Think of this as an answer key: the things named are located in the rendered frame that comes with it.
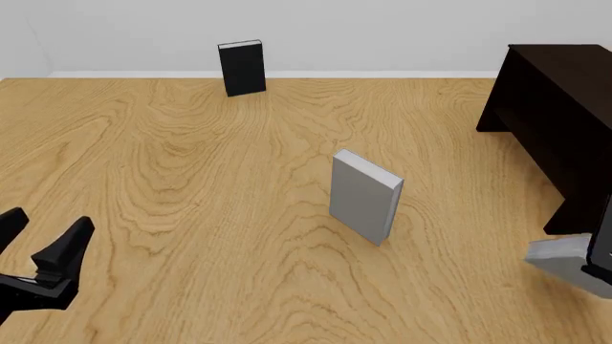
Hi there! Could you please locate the grey standing book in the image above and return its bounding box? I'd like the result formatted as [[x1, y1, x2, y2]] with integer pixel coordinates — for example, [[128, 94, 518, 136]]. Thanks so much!
[[328, 149, 405, 247]]

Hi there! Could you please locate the dark brown wooden cabinet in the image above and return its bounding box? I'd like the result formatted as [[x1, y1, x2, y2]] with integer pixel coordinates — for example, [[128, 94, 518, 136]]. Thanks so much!
[[475, 43, 612, 237]]

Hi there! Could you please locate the grey book with pale pages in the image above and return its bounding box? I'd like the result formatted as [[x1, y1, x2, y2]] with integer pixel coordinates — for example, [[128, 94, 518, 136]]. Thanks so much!
[[524, 232, 612, 300]]

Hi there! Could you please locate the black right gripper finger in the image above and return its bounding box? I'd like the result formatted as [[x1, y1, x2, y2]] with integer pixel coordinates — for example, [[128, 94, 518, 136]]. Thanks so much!
[[580, 193, 612, 284]]

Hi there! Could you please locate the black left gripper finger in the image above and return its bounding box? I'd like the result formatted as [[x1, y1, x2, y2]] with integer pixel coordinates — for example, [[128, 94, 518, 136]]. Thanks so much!
[[0, 206, 31, 254], [31, 215, 96, 290]]

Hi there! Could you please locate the black standing book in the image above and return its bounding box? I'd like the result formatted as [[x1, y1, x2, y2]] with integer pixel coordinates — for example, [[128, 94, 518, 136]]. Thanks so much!
[[217, 39, 268, 97]]

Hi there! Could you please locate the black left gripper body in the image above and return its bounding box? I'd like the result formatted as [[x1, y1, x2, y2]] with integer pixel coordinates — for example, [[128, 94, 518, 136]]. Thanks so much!
[[0, 272, 79, 324]]

